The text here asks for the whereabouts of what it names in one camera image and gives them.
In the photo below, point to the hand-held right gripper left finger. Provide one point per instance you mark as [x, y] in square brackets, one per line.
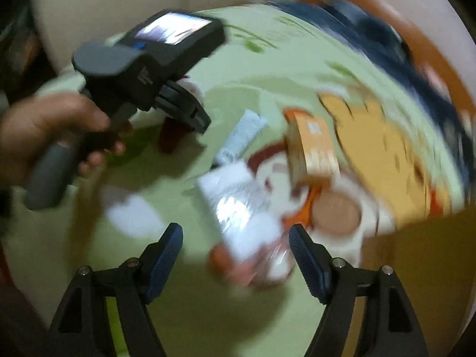
[163, 267]

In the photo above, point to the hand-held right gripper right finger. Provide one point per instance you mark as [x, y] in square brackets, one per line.
[308, 267]

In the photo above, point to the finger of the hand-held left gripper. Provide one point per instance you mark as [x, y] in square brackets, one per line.
[186, 108]

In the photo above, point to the white and red plush toy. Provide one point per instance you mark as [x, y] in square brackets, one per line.
[173, 137]

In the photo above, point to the white plastic wipes packet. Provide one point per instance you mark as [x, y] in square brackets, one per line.
[238, 208]

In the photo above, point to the brown cardboard box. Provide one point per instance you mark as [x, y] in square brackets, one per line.
[427, 267]

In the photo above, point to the person's left hand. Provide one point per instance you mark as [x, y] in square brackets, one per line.
[37, 126]

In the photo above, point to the small tube with black cap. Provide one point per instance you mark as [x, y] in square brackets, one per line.
[241, 134]

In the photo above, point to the green printed blanket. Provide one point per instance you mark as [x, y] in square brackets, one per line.
[260, 74]

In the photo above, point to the orange carton box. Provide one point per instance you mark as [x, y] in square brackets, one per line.
[316, 145]

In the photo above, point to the navy patterned duvet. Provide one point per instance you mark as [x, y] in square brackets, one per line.
[372, 52]

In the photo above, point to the navy patterned pillow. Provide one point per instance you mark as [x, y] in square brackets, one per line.
[360, 16]

